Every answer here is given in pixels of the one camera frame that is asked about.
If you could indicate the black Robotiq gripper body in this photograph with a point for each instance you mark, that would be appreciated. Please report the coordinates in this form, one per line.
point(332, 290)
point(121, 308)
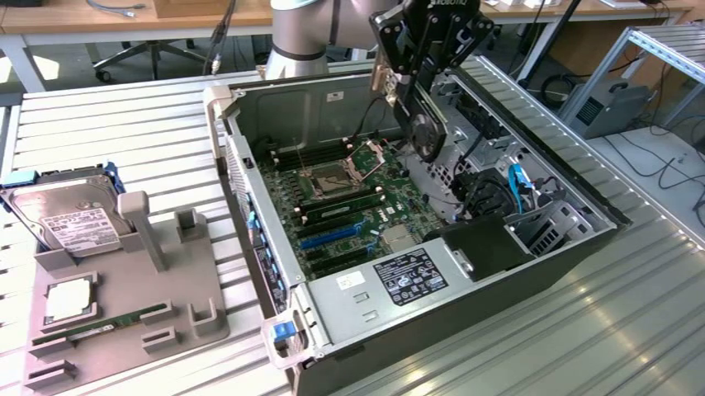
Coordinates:
point(441, 10)

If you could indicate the graphics card with metal bracket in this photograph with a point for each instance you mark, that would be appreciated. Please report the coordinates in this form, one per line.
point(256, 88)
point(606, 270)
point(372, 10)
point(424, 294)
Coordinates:
point(427, 132)

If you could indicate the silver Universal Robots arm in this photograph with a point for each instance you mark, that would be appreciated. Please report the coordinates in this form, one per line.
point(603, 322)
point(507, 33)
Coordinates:
point(300, 37)

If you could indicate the black stand pole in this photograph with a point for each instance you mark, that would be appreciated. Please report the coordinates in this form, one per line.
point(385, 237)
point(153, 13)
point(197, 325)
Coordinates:
point(551, 39)

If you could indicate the perforated metal drive cage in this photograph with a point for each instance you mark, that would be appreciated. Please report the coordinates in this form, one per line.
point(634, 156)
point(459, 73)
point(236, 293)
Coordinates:
point(473, 136)

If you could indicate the metal socket cover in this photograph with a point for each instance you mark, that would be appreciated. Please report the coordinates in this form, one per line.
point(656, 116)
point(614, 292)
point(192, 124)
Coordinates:
point(368, 158)

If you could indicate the grey computer tower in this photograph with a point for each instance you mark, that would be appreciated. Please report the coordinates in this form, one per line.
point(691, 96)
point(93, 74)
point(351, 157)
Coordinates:
point(612, 109)

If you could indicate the black RAM slot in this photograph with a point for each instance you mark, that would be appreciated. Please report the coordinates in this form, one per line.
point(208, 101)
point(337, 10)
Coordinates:
point(312, 161)
point(359, 194)
point(312, 151)
point(312, 146)
point(312, 156)

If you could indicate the thin metal locking lever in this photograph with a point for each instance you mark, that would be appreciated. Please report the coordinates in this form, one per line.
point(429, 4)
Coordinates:
point(302, 163)

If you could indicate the brown cardboard box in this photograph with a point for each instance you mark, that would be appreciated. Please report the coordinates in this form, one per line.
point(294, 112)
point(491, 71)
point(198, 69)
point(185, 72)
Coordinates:
point(193, 8)

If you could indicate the CPU socket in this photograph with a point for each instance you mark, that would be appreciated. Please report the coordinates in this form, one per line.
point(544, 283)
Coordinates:
point(331, 183)

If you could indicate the green motherboard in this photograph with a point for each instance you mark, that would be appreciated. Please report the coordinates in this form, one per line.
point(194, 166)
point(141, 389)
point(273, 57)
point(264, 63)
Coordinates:
point(397, 194)

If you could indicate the RAM stick with white label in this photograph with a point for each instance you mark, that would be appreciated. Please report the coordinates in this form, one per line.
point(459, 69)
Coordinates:
point(339, 210)

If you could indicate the office chair with grey legs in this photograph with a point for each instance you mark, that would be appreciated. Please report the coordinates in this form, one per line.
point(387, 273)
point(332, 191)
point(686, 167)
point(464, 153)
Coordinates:
point(154, 51)

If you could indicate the long black expansion slot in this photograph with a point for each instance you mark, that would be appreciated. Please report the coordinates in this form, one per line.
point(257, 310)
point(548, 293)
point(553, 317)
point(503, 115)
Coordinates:
point(341, 268)
point(339, 258)
point(322, 228)

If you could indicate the silver chipset heatsink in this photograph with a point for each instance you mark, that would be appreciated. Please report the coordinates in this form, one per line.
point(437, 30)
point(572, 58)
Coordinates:
point(399, 239)

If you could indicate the silver metal disk bay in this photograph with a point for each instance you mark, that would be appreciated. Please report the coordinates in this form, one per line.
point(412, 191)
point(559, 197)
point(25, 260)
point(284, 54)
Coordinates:
point(551, 231)

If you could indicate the blue expansion slot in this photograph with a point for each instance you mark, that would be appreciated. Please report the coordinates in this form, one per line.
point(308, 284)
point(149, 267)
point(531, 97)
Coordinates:
point(328, 239)

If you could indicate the black plastic shroud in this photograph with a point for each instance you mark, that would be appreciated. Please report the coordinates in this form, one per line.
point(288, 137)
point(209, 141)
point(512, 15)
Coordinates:
point(485, 249)

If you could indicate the short black expansion slot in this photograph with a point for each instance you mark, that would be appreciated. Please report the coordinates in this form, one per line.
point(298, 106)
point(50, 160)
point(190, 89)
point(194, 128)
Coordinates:
point(314, 253)

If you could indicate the blue disk carrier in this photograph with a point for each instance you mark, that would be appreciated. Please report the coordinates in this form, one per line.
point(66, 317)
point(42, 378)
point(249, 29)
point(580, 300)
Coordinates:
point(113, 177)

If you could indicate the open black PC case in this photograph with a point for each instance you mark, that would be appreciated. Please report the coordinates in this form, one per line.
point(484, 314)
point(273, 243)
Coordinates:
point(524, 297)

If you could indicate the silver power supply with label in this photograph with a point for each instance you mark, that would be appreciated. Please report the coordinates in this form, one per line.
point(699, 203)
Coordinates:
point(353, 313)

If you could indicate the silver hard disk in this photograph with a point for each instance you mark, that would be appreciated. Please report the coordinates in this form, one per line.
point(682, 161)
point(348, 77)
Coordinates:
point(71, 214)

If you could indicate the blue case latch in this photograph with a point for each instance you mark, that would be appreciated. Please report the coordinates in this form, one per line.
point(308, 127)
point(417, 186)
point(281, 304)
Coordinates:
point(281, 332)

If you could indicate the grey parts rack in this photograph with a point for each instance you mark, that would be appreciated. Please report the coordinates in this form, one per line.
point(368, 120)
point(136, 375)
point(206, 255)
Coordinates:
point(128, 288)

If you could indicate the silver CPU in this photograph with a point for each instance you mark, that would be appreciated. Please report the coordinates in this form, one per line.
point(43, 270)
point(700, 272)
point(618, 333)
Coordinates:
point(69, 301)

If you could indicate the green RAM stick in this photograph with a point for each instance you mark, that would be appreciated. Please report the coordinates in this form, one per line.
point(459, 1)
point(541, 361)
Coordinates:
point(100, 326)

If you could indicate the aluminium profile frame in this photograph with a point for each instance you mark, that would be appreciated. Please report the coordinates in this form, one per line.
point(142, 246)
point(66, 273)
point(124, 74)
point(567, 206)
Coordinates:
point(667, 45)

